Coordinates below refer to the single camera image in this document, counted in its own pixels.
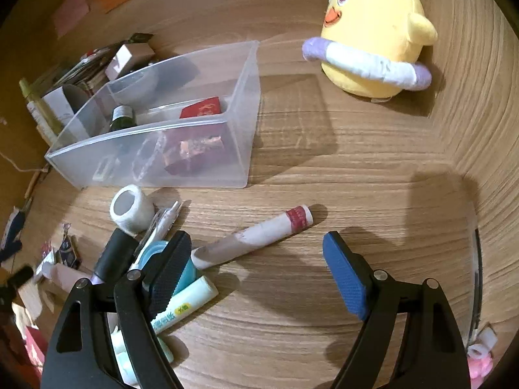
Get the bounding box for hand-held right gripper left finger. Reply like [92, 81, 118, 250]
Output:
[41, 230, 193, 389]

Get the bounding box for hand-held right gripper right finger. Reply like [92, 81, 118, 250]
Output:
[322, 231, 473, 389]

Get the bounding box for blue round container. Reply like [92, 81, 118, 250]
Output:
[129, 240, 196, 292]

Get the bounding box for mint green tube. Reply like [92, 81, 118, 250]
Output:
[110, 324, 175, 385]
[150, 276, 219, 335]

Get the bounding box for clear silver pen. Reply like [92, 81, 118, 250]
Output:
[134, 200, 181, 268]

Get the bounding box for black capped bottle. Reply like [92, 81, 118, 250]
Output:
[91, 228, 140, 284]

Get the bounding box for white tape roll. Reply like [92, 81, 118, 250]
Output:
[110, 185, 157, 236]

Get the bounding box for white tube with red label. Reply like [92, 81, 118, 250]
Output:
[190, 205, 314, 270]

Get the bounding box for clear plastic storage bin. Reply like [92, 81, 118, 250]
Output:
[44, 41, 261, 189]

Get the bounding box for dark curved band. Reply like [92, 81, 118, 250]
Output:
[470, 227, 484, 333]

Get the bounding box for pink fluffy object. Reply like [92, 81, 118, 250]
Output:
[466, 324, 497, 387]

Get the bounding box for dark green spray bottle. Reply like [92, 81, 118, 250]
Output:
[109, 105, 138, 132]

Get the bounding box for red box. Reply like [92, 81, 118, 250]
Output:
[164, 96, 225, 176]

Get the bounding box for white folded paper card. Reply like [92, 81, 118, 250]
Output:
[42, 84, 90, 138]

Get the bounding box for pale pink box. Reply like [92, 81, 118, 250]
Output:
[105, 42, 157, 82]

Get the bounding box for yellow green bottle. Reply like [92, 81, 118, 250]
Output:
[18, 79, 61, 144]

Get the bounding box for stack of books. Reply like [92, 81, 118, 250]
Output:
[30, 46, 118, 94]

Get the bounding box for yellow chick plush toy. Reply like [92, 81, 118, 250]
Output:
[302, 0, 439, 102]

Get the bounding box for pink paper note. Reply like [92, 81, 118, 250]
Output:
[53, 0, 92, 37]

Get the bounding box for keychain charms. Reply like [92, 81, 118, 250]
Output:
[41, 223, 82, 276]

